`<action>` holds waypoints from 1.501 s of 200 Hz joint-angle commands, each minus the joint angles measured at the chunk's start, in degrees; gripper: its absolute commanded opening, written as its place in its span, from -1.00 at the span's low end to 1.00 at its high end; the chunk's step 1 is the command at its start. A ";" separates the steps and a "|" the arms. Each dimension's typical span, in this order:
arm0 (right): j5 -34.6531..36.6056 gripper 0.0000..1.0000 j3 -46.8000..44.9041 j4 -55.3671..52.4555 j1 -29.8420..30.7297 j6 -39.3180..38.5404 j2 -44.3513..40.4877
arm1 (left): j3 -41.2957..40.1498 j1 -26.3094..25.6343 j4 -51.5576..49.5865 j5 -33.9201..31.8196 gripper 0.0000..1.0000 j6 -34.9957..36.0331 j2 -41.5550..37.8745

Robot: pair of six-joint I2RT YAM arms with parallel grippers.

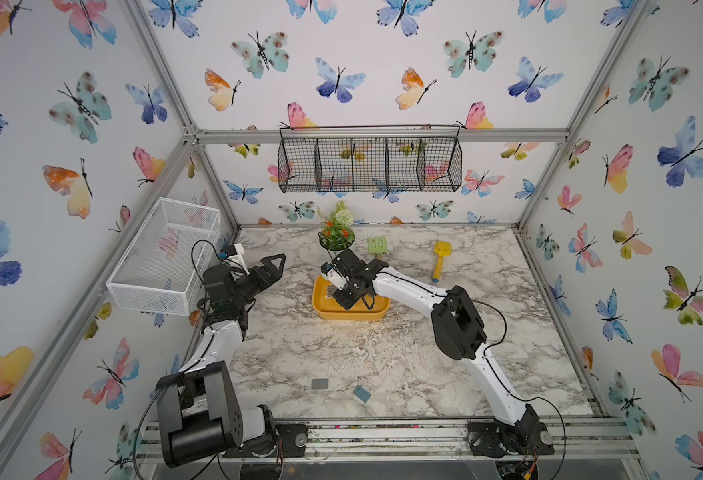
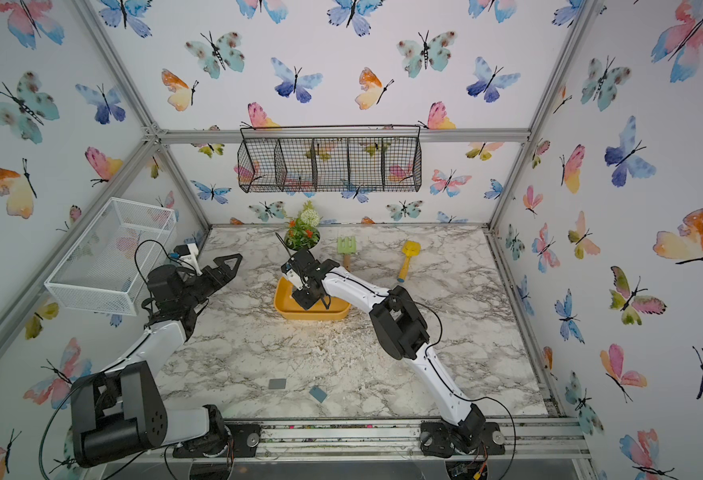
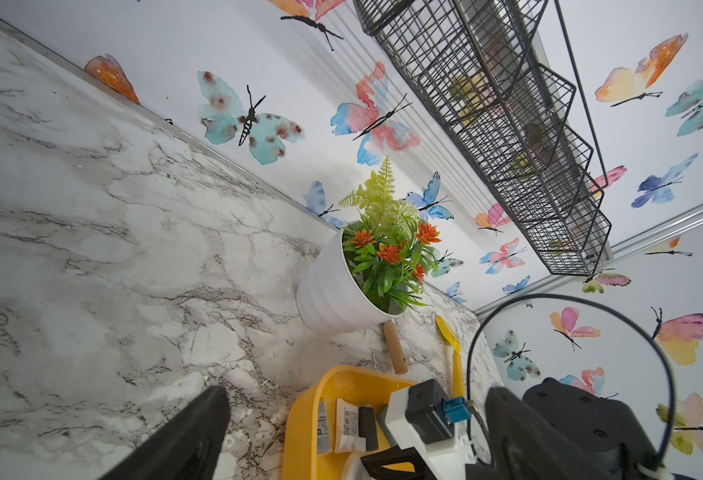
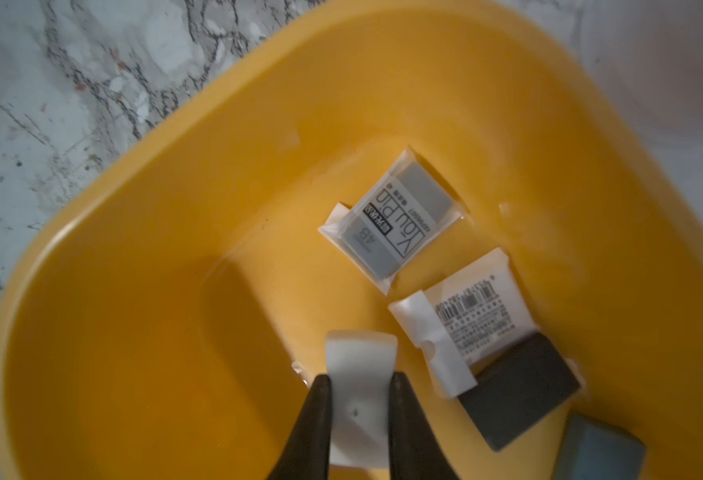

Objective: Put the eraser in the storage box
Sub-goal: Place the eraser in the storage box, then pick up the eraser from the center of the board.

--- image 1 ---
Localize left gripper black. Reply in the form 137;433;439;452
232;254;284;309

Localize yellow plastic storage box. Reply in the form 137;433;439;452
311;274;391;322

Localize grey eraser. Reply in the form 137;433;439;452
311;378;329;390

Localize teal eraser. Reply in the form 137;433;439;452
353;386;371;403

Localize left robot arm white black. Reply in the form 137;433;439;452
150;253;308;468

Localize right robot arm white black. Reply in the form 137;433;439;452
320;250;555;459

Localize green toy rake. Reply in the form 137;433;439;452
367;236;389;260

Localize potted plant white pot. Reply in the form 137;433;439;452
318;200;355;255

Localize yellow toy shovel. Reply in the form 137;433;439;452
431;241;453;283

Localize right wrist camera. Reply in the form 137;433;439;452
320;261;347;290

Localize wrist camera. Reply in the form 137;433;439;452
320;261;347;290
218;243;249;274

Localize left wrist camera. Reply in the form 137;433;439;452
218;243;249;274

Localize white mesh wall basket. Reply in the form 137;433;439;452
106;197;220;316

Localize black wire wall basket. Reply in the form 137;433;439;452
271;125;463;194

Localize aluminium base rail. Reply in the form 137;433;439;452
137;418;641;463

